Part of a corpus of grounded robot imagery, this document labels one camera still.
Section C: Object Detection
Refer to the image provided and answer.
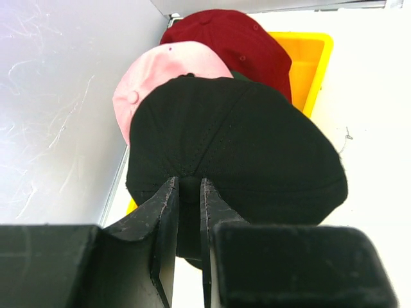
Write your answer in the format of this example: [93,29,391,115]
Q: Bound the yellow plastic tray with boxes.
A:
[127,31,335,214]

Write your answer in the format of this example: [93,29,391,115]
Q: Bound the red baseball cap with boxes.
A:
[160,9,292,102]

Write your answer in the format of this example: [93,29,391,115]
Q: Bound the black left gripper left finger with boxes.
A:
[1,177,179,307]

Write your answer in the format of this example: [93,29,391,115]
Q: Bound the pink baseball cap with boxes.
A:
[112,41,233,145]

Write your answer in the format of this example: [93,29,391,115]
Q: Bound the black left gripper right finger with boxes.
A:
[200,179,398,307]

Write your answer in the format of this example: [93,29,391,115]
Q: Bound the black baseball cap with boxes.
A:
[126,75,348,268]

